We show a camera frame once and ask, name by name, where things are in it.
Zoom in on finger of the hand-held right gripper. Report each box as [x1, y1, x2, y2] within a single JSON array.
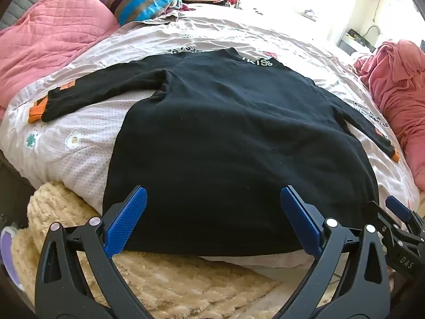
[[365, 201, 404, 240], [385, 195, 425, 236]]

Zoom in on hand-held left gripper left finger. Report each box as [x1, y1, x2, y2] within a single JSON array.
[[35, 186, 156, 319]]

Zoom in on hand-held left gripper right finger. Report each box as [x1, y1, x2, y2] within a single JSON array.
[[280, 184, 392, 319]]

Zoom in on black sweater with orange cuffs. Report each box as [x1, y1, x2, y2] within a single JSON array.
[[28, 47, 401, 256]]

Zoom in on cream fluffy rug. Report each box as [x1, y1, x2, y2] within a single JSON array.
[[10, 181, 283, 319]]

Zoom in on pink bundled blanket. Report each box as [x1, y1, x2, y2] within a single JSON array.
[[354, 39, 425, 193]]

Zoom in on purple plastic object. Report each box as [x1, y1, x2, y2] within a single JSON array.
[[0, 226, 25, 291]]

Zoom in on white side table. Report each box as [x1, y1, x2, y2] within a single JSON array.
[[339, 28, 376, 54]]

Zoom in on strawberry printed bed sheet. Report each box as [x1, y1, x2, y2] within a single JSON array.
[[0, 7, 422, 270]]

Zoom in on pink quilted pillow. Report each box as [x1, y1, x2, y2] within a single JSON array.
[[0, 0, 120, 120]]

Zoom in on striped pillow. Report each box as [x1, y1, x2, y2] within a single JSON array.
[[100, 0, 183, 25]]

